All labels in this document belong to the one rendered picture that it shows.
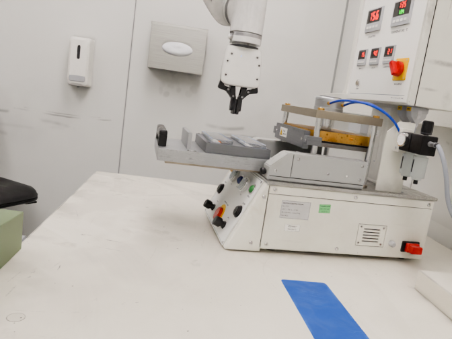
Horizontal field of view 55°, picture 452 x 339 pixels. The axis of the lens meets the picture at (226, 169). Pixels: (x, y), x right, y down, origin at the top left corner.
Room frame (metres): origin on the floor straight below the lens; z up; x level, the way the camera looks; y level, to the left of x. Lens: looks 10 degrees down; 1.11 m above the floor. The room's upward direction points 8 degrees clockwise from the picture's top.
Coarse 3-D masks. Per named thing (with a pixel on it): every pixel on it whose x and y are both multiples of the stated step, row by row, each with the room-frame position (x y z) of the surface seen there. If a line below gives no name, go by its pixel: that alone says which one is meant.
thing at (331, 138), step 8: (328, 120) 1.19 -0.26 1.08; (304, 128) 1.13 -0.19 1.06; (312, 128) 1.14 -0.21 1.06; (328, 128) 1.20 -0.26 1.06; (320, 136) 1.10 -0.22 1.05; (328, 136) 1.11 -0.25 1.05; (336, 136) 1.11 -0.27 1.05; (344, 136) 1.11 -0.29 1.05; (352, 136) 1.12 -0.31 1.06; (360, 136) 1.12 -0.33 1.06; (328, 144) 1.11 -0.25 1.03; (336, 144) 1.11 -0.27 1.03; (344, 144) 1.12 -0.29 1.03; (352, 144) 1.12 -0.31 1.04; (360, 144) 1.12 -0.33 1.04
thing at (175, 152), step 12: (156, 144) 1.12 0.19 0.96; (168, 144) 1.10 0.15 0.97; (180, 144) 1.13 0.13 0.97; (192, 144) 1.17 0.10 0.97; (156, 156) 1.05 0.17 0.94; (168, 156) 1.01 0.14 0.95; (180, 156) 1.02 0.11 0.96; (192, 156) 1.02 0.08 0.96; (204, 156) 1.03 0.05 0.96; (216, 156) 1.04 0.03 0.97; (228, 156) 1.04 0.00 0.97; (228, 168) 1.06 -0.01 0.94; (240, 168) 1.05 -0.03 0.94; (252, 168) 1.06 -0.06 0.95
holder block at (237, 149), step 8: (200, 136) 1.17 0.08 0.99; (200, 144) 1.12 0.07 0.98; (208, 144) 1.04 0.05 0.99; (216, 144) 1.05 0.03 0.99; (224, 144) 1.05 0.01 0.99; (240, 144) 1.11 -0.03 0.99; (208, 152) 1.04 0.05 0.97; (216, 152) 1.05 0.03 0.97; (224, 152) 1.05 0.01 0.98; (232, 152) 1.06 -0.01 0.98; (240, 152) 1.06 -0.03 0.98; (248, 152) 1.06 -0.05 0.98; (256, 152) 1.07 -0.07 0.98; (264, 152) 1.07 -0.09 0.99
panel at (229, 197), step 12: (228, 180) 1.27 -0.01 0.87; (252, 180) 1.09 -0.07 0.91; (216, 192) 1.30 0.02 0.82; (228, 192) 1.20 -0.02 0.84; (240, 192) 1.11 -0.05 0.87; (252, 192) 1.04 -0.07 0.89; (216, 204) 1.23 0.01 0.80; (228, 204) 1.14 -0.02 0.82; (240, 204) 1.06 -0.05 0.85; (228, 216) 1.09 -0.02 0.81; (240, 216) 1.02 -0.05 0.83; (216, 228) 1.11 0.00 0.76; (228, 228) 1.04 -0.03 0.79
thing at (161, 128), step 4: (160, 124) 1.17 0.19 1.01; (160, 128) 1.07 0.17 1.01; (164, 128) 1.07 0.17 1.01; (160, 132) 1.04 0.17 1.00; (164, 132) 1.04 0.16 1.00; (156, 136) 1.18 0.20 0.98; (160, 136) 1.04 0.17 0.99; (164, 136) 1.04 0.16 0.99; (160, 140) 1.04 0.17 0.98; (164, 140) 1.04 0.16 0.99; (160, 144) 1.04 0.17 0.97; (164, 144) 1.04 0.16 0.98
